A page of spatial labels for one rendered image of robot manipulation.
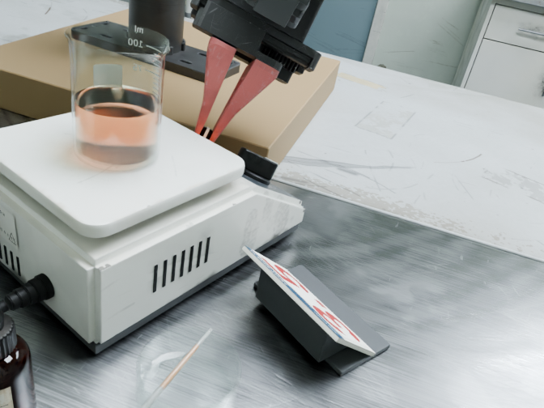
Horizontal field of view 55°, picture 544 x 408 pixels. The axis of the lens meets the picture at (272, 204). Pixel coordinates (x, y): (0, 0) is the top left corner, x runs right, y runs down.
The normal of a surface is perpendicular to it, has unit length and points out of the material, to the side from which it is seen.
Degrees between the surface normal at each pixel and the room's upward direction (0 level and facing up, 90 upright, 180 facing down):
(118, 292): 90
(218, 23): 68
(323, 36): 90
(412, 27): 90
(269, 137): 0
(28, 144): 0
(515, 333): 0
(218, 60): 88
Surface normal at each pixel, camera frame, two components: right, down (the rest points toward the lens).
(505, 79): -0.30, 0.47
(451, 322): 0.16, -0.83
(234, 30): 0.15, 0.18
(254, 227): 0.77, 0.44
